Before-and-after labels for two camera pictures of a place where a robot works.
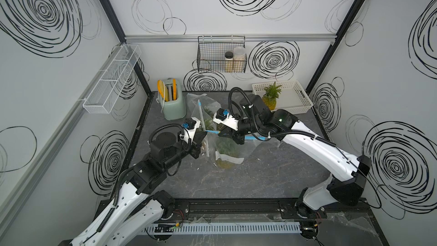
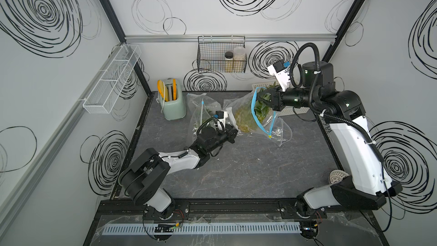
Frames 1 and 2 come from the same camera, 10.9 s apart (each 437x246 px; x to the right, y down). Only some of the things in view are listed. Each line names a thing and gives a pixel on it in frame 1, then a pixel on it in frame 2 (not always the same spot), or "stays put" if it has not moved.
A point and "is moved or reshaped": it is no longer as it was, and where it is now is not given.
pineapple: (227, 154) is moved or reshaped
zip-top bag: (225, 153) is moved or reshaped
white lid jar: (239, 60) stays put
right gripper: (233, 133) → (274, 99)
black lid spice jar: (229, 62) stays put
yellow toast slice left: (160, 87) stays put
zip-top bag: (209, 105) stays put
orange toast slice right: (174, 89) stays put
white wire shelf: (99, 99) stays put
